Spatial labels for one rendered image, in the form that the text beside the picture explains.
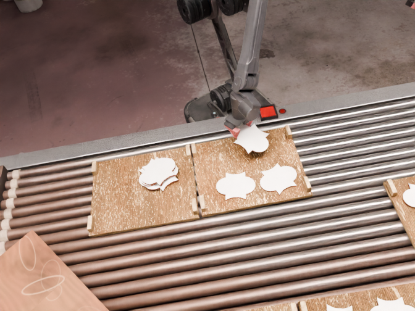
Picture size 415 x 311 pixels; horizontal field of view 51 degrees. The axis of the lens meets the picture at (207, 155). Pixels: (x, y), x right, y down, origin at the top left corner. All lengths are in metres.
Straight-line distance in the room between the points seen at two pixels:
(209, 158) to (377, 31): 2.55
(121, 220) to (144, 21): 2.98
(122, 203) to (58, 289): 0.41
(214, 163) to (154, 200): 0.28
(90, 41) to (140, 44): 0.51
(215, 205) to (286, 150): 0.37
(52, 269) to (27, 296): 0.11
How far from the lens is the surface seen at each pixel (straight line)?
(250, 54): 1.51
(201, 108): 2.95
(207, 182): 1.66
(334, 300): 1.44
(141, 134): 1.93
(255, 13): 1.50
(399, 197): 1.66
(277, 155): 1.72
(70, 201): 1.80
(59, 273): 1.51
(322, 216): 1.60
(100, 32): 4.41
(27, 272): 1.56
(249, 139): 1.69
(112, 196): 1.73
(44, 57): 4.35
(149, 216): 1.63
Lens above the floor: 2.27
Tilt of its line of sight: 50 degrees down
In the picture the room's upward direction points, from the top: 12 degrees counter-clockwise
